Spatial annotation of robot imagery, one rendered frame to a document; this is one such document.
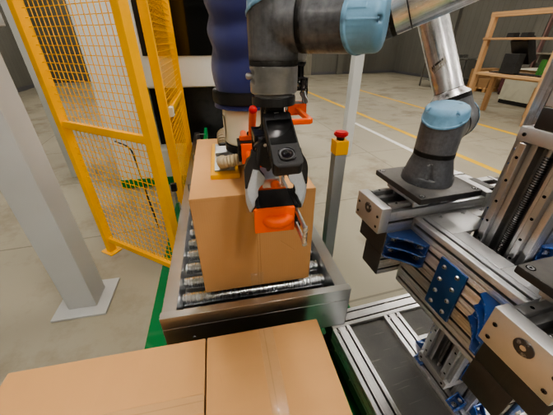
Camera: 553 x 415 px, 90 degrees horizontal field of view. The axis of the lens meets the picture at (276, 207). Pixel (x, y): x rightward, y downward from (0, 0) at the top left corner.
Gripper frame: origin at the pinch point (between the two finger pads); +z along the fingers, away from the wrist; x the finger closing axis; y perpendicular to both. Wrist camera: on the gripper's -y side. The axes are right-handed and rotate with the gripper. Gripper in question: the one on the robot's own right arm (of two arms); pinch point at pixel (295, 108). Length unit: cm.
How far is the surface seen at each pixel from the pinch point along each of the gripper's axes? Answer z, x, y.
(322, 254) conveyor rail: 55, 4, 43
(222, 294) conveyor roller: 60, -42, 54
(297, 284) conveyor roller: 61, -10, 54
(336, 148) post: 17.9, 18.5, 10.5
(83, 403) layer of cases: 60, -81, 87
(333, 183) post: 37.0, 19.3, 10.1
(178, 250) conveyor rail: 55, -60, 29
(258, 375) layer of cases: 60, -31, 88
